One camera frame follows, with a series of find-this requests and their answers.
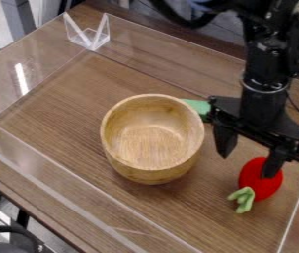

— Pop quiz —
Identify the red plush fruit green leaf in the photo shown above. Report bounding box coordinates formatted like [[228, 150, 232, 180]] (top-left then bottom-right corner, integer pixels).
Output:
[[227, 157, 283, 214]]

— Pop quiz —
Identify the wooden bowl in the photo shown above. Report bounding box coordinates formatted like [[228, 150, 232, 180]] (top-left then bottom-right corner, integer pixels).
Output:
[[100, 94, 205, 185]]

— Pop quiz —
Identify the black metal device base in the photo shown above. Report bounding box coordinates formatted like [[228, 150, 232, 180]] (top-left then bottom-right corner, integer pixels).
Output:
[[5, 220, 56, 253]]

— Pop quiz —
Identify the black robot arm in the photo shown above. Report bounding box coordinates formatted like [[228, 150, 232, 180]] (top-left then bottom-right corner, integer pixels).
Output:
[[149, 0, 299, 178]]

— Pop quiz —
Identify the clear acrylic corner bracket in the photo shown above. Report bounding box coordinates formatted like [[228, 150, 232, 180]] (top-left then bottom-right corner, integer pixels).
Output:
[[62, 12, 111, 51]]

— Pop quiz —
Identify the clear acrylic tray enclosure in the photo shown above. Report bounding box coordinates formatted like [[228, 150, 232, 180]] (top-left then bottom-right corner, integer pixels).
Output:
[[0, 7, 299, 253]]

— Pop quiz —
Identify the green sponge block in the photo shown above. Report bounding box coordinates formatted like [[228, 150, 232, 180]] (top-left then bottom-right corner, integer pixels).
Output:
[[183, 99, 211, 122]]

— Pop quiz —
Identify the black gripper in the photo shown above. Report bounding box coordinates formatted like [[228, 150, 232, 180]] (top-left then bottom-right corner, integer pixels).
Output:
[[208, 80, 299, 178]]

